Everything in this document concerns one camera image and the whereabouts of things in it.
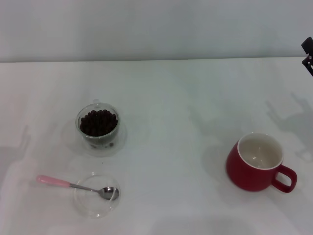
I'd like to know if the red mug white inside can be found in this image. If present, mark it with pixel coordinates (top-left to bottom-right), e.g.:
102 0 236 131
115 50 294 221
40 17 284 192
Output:
225 132 298 194

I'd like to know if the clear round glass dish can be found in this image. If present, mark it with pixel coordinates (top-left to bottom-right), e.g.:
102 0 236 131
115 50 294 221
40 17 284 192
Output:
74 172 122 219

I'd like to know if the clear double-walled glass cup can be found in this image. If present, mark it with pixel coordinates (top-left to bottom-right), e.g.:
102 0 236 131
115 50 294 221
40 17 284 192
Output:
75 98 122 156

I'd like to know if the pile of coffee beans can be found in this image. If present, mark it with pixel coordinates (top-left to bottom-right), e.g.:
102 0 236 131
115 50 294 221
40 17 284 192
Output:
80 109 118 137

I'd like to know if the pink-handled metal spoon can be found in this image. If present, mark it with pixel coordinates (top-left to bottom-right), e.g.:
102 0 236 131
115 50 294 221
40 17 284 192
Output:
36 174 120 201

